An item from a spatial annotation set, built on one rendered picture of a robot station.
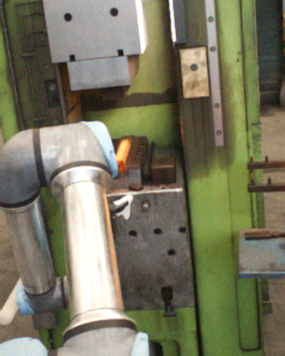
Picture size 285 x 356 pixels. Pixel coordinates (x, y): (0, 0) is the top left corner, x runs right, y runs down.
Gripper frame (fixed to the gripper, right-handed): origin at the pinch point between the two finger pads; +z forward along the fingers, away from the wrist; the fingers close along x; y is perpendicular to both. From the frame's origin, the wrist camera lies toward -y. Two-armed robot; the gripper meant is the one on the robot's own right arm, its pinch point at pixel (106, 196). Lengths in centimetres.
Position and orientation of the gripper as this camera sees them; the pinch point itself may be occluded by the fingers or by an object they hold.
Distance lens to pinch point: 150.9
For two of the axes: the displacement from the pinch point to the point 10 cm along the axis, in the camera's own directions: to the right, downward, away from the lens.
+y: 1.1, 9.6, 2.6
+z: 0.7, -2.7, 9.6
